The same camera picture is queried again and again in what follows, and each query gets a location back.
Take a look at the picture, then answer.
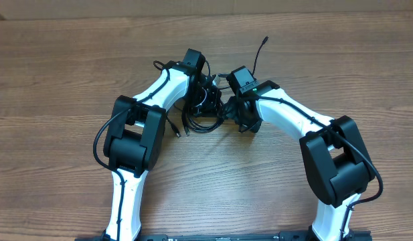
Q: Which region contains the black USB cable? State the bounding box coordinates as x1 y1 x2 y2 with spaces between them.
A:
165 100 226 138

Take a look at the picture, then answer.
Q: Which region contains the black cable with barrel plug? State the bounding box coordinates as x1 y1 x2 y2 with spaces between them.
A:
218 35 269 91

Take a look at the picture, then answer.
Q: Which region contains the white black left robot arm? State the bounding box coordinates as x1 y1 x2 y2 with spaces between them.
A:
97 60 222 240

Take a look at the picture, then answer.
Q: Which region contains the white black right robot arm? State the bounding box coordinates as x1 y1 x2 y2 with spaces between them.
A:
220 81 377 240

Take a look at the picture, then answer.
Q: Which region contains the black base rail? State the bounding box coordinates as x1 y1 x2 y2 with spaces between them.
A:
75 230 373 241

